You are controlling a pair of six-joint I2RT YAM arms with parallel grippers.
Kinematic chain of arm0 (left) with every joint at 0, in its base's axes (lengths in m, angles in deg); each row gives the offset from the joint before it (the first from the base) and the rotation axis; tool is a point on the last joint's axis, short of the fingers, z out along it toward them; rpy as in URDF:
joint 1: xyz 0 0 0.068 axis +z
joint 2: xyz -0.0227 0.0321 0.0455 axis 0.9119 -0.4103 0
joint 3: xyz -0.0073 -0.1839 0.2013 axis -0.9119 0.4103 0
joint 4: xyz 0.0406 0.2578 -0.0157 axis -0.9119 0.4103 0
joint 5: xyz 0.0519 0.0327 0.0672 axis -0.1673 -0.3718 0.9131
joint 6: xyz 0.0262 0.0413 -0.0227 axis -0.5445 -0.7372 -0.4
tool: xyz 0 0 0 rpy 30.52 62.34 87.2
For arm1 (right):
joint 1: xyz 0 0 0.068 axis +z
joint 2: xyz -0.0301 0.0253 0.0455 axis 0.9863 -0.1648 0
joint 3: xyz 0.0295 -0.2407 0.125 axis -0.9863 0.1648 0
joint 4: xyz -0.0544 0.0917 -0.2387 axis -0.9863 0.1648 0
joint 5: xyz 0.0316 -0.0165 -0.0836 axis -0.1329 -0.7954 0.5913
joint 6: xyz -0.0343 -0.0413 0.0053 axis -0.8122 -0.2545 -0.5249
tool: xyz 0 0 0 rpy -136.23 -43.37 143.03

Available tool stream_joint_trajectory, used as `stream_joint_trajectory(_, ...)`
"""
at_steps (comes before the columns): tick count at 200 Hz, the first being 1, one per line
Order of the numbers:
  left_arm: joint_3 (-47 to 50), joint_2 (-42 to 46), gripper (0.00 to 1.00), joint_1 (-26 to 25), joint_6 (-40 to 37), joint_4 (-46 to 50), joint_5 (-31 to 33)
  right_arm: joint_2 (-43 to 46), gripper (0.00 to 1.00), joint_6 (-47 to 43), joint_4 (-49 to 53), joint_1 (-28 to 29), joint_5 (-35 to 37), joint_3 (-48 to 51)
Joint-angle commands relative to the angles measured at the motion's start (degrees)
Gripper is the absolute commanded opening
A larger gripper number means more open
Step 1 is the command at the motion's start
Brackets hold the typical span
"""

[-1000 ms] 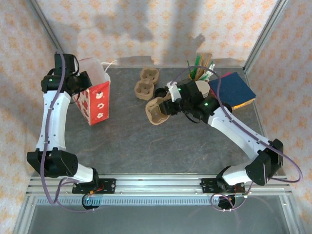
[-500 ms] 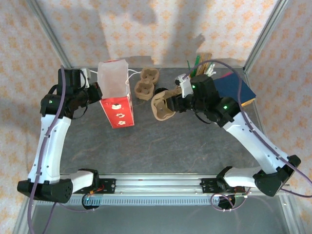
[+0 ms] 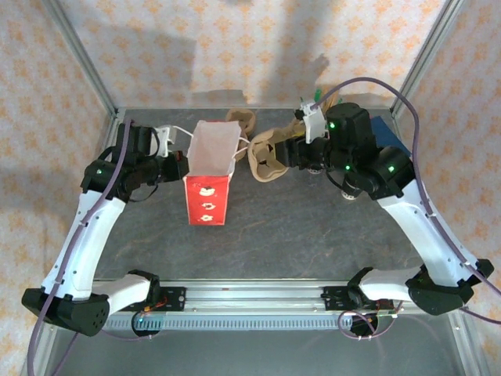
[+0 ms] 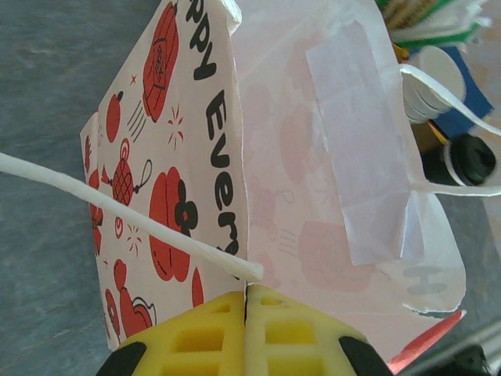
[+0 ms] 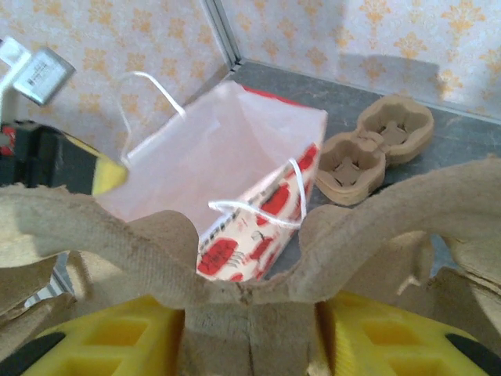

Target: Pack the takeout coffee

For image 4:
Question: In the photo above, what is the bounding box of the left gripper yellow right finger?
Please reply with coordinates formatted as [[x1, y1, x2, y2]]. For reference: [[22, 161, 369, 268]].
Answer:
[[246, 285, 392, 376]]

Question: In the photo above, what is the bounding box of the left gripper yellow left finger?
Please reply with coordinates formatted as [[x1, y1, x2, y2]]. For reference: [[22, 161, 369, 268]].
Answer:
[[96, 291, 250, 376]]

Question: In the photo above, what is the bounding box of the red white paper bag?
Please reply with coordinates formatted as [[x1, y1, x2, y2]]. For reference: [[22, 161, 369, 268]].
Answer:
[[0, 0, 501, 375]]

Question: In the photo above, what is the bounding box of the black plastic lid stack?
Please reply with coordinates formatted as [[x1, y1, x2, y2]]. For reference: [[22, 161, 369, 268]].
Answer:
[[443, 135, 497, 187]]

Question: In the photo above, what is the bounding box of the paper cup stack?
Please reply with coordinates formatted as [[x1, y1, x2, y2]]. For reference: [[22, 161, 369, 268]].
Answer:
[[402, 45, 467, 125]]

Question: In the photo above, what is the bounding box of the yellow stirrer holder cup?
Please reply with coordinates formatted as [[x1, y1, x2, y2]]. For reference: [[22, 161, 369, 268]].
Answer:
[[391, 42, 414, 66]]

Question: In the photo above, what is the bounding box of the wide green stirrer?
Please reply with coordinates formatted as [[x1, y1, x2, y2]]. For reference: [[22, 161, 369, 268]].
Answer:
[[395, 23, 485, 50]]

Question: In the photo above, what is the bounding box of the wooden stirrer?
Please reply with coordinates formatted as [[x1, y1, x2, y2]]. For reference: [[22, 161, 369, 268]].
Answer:
[[377, 0, 443, 31]]

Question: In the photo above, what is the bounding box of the white wrapped straw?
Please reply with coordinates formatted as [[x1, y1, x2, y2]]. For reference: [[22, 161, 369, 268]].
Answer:
[[387, 9, 494, 40]]

